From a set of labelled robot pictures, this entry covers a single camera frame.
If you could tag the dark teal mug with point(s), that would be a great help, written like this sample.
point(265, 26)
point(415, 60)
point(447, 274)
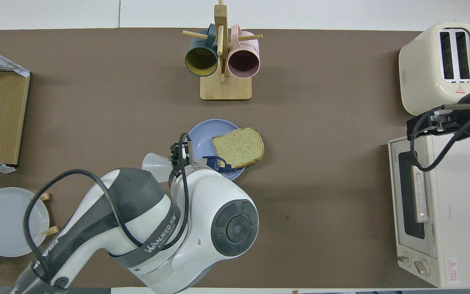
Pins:
point(201, 61)

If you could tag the translucent bottle navy cap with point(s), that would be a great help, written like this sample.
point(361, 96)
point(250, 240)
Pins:
point(155, 167)

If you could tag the cream two-slot toaster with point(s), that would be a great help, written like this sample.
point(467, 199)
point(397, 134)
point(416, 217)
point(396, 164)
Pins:
point(418, 73)

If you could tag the blue round plate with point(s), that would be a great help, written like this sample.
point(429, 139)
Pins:
point(202, 139)

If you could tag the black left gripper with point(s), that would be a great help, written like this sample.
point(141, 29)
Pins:
point(192, 162)

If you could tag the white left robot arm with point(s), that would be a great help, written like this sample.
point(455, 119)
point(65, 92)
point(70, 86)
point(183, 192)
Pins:
point(202, 212)

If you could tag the grey round plate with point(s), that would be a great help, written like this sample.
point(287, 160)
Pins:
point(2, 222)

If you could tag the wooden mug tree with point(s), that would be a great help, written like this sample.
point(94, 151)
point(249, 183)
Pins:
point(225, 89)

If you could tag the pink ribbed mug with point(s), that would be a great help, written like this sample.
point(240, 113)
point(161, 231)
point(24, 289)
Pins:
point(243, 63)

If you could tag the white toaster oven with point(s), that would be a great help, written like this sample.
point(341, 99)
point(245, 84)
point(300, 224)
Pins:
point(463, 228)

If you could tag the brown table mat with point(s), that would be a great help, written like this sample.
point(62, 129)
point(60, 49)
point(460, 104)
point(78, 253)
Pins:
point(320, 204)

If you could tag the slice of toast bread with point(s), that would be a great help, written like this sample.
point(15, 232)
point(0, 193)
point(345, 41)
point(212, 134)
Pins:
point(239, 147)

